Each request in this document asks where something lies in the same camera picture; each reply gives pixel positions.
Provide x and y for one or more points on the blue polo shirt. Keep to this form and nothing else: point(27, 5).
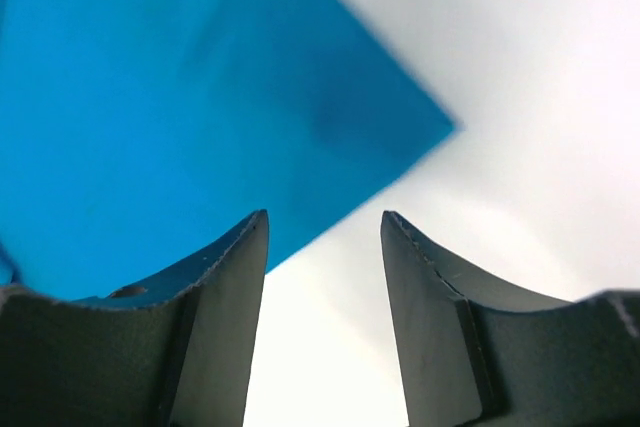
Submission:
point(136, 132)

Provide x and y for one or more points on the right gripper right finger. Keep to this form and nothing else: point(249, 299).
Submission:
point(476, 350)

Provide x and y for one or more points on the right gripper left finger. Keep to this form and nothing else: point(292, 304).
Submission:
point(173, 349)

